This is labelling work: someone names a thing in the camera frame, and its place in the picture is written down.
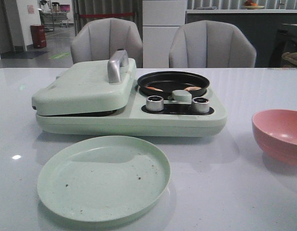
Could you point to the pink bowl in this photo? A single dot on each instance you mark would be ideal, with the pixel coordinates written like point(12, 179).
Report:
point(275, 132)

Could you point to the black round frying pan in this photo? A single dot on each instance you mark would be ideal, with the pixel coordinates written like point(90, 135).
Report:
point(169, 81)

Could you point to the white cabinet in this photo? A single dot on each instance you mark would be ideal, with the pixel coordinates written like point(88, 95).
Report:
point(160, 22)

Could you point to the left grey upholstered chair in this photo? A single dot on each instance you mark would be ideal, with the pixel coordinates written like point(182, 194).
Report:
point(99, 39)

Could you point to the fruit bowl on counter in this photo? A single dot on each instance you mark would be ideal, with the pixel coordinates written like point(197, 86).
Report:
point(251, 5)

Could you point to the grey upholstered chair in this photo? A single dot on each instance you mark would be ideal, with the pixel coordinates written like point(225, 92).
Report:
point(99, 39)
point(211, 44)

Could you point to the left silver control knob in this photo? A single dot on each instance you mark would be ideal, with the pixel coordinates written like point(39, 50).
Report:
point(154, 103)

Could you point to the mint green breakfast maker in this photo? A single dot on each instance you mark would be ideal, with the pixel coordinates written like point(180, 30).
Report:
point(133, 121)

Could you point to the silver control knob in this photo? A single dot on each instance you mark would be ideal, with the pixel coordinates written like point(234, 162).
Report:
point(154, 103)
point(200, 105)

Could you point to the right silver control knob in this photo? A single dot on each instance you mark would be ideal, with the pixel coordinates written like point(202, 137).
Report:
point(200, 105)

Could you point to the red trash bin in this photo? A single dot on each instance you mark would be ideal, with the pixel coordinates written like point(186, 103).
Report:
point(38, 36)

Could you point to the mint green hinged lid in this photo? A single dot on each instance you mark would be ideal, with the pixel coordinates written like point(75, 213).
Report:
point(88, 87)

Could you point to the orange shrimp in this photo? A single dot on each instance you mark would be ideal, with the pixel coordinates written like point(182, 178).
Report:
point(193, 88)
point(155, 89)

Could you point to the mint green round plate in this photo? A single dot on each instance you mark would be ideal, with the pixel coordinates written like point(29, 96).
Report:
point(104, 179)

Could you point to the red barrier tape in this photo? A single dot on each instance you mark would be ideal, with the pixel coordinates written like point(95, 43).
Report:
point(107, 15)

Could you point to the right grey upholstered chair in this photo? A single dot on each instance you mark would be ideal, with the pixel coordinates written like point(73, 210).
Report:
point(211, 44)

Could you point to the dark grey counter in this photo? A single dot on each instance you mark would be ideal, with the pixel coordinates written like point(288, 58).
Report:
point(272, 32)

